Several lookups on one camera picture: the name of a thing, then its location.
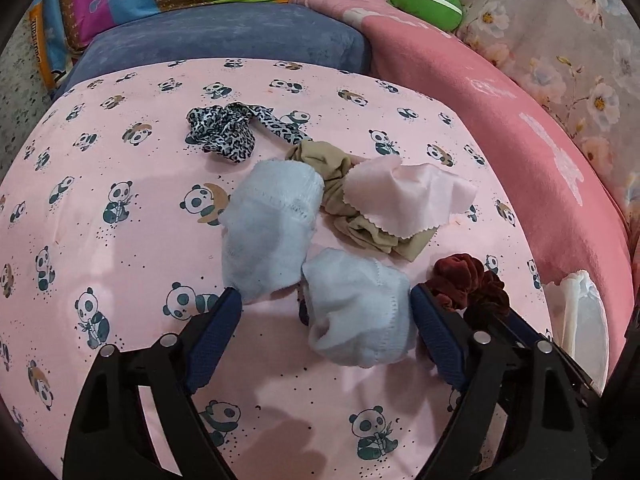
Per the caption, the pale pink cloth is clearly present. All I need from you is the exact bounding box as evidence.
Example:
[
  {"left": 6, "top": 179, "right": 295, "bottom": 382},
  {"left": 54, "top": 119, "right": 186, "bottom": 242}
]
[{"left": 342, "top": 155, "right": 478, "bottom": 238}]

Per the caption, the pink fleece blanket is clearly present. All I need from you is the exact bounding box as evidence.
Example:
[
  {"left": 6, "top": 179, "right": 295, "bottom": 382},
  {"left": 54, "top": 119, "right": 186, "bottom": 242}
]
[{"left": 290, "top": 0, "right": 636, "bottom": 311}]

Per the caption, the blue sofa cushion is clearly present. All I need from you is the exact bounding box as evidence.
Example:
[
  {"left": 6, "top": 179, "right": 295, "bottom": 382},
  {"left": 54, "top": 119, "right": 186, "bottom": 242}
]
[{"left": 50, "top": 2, "right": 373, "bottom": 101}]

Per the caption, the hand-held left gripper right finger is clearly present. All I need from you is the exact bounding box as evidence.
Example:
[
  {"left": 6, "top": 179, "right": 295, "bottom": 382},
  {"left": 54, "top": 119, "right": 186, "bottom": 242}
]
[{"left": 410, "top": 282, "right": 601, "bottom": 480}]

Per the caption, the pink panda print cloth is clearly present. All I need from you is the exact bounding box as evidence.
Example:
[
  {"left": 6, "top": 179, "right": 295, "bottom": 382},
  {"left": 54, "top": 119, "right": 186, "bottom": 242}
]
[{"left": 0, "top": 57, "right": 571, "bottom": 480}]

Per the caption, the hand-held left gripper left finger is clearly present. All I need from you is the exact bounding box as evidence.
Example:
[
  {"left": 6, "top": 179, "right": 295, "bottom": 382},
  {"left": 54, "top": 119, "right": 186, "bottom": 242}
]
[{"left": 62, "top": 286, "right": 244, "bottom": 480}]

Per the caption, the leopard print scrunchie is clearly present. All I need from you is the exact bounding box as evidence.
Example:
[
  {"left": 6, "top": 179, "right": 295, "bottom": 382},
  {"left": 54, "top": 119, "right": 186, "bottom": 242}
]
[{"left": 186, "top": 101, "right": 313, "bottom": 167}]

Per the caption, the green plush cushion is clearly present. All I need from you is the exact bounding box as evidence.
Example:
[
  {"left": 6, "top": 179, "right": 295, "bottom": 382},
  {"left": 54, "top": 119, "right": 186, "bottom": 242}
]
[{"left": 389, "top": 0, "right": 466, "bottom": 33}]

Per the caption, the grey floral blanket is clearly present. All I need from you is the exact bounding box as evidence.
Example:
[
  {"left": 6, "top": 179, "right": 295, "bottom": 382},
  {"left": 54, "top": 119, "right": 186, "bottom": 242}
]
[{"left": 417, "top": 0, "right": 640, "bottom": 241}]

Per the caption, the beige cloth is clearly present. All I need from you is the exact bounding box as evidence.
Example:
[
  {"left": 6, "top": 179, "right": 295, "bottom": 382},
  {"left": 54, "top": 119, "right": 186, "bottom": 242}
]
[{"left": 285, "top": 141, "right": 441, "bottom": 263}]

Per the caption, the dark red velvet scrunchie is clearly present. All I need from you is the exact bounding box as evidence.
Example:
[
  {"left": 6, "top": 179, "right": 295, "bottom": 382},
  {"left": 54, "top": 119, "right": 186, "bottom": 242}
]
[{"left": 430, "top": 254, "right": 511, "bottom": 313}]

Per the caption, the light blue cloth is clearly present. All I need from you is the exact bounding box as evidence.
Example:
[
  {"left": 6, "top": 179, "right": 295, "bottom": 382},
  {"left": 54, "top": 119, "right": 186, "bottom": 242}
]
[
  {"left": 220, "top": 160, "right": 325, "bottom": 306},
  {"left": 300, "top": 247, "right": 418, "bottom": 368}
]

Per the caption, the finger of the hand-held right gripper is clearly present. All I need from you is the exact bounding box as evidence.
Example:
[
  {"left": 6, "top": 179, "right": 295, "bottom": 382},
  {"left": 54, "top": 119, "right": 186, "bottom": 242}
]
[{"left": 465, "top": 304, "right": 539, "bottom": 349}]

